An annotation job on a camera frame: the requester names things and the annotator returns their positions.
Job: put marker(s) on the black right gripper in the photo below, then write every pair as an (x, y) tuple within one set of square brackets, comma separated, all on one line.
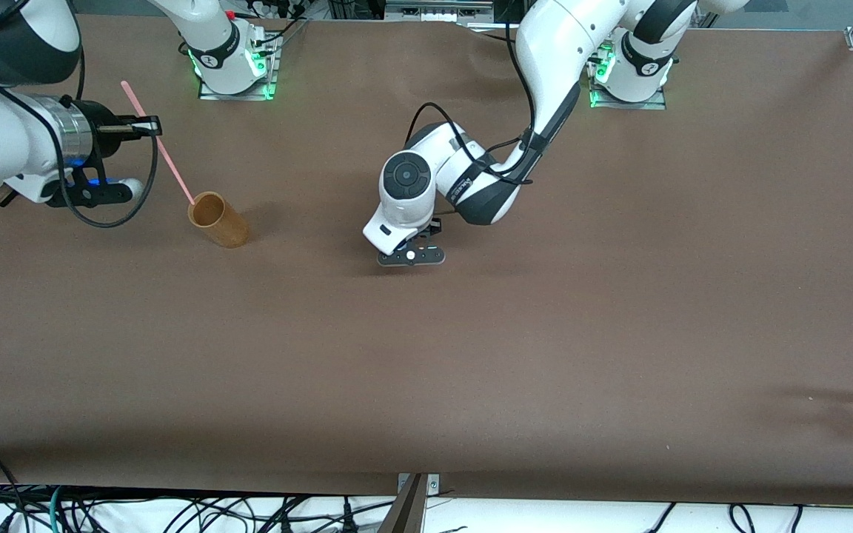
[(103, 126)]

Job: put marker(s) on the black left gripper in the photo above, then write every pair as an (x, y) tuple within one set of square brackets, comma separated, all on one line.
[(436, 229)]

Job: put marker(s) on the pink chopstick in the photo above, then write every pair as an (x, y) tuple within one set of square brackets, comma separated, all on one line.
[(167, 157)]

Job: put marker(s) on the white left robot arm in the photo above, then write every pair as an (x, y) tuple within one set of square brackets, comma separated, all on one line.
[(560, 44)]

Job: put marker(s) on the wooden cylinder cup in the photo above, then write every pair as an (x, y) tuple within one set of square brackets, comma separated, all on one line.
[(230, 231)]

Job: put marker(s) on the white power strip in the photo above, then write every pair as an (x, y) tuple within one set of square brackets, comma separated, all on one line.
[(275, 7)]

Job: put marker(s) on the grey background device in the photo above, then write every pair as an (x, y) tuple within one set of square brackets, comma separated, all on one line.
[(437, 10)]

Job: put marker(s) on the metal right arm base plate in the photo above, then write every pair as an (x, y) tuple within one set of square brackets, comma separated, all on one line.
[(238, 97)]

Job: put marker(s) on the dark aluminium frame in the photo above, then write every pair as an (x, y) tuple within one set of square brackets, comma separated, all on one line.
[(356, 9)]

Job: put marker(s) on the silver table edge bracket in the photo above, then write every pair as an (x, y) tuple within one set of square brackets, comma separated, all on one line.
[(434, 485)]

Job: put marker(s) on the grey slanted post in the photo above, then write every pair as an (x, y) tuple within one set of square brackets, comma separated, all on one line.
[(406, 511)]

